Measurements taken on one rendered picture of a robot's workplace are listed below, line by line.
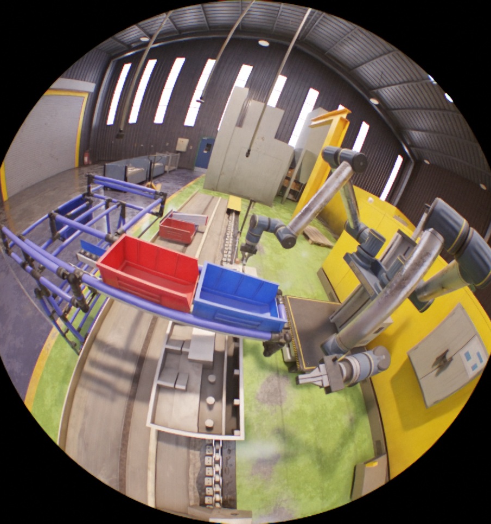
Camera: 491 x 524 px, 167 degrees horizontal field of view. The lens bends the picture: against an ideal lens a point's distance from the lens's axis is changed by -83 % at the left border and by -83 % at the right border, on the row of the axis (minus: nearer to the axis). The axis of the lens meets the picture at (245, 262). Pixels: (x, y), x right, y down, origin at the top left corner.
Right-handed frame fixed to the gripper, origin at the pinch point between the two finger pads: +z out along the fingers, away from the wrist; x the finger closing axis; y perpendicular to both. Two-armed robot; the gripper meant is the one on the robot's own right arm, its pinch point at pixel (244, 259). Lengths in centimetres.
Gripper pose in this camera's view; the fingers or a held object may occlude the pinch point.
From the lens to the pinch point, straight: 136.6
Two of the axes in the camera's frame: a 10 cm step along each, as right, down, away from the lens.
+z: -3.0, 7.7, 5.7
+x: -9.5, -2.3, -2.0
